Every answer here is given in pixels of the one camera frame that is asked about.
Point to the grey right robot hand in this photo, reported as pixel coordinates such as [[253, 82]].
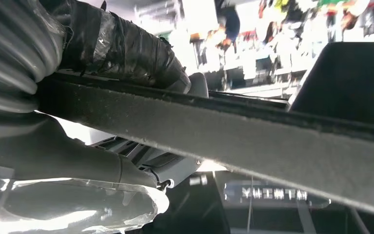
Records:
[[45, 155]]

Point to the black panel with white lettering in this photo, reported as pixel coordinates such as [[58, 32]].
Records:
[[206, 210]]

